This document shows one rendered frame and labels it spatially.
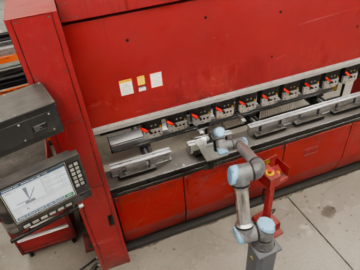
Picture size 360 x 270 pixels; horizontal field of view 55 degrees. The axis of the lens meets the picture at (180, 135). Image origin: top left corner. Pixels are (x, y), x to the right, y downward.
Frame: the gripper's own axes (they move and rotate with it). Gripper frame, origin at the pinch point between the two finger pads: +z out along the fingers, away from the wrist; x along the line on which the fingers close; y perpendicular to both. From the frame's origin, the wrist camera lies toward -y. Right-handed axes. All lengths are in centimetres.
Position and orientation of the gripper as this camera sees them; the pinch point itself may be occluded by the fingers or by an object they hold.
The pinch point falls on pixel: (211, 142)
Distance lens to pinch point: 277.5
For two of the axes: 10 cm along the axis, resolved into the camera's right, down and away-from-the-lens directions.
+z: -0.9, 2.0, 9.8
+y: -2.1, -9.6, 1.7
